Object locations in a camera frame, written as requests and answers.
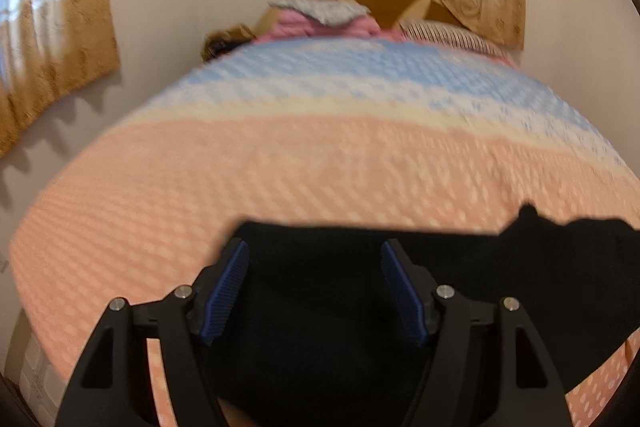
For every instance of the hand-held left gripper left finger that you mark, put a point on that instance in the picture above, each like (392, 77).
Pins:
(227, 289)

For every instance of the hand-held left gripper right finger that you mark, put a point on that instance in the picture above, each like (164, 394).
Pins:
(401, 292)

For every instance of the grey patterned cloth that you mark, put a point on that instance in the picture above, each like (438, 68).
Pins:
(325, 12)

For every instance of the pink quilt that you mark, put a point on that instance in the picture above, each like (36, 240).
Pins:
(290, 28)

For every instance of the striped pillow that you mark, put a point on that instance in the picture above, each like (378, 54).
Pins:
(450, 38)

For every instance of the pastel dotted bed blanket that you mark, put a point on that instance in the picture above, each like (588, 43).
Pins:
(300, 157)

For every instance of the black pants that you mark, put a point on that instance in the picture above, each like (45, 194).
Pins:
(325, 267)

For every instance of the brown fuzzy plush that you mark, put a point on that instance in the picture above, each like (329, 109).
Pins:
(225, 42)

